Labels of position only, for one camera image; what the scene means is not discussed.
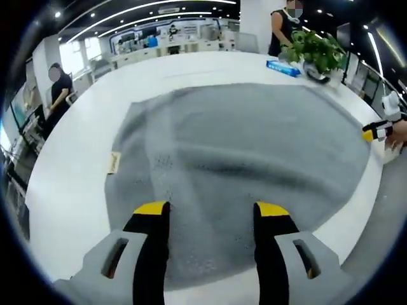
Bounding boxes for grey office chair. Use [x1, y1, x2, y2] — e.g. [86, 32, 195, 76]
[237, 32, 259, 53]

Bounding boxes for person's right hand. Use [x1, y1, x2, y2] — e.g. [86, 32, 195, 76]
[387, 119, 407, 151]

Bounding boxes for row of white office desks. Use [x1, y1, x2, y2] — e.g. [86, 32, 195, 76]
[111, 39, 239, 66]

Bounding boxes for green potted plant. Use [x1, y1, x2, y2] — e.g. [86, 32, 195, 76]
[279, 30, 347, 84]

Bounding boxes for blue wet wipes packet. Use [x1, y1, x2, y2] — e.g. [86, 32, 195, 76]
[266, 59, 302, 78]

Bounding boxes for grey towel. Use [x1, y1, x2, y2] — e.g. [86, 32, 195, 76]
[104, 81, 372, 292]

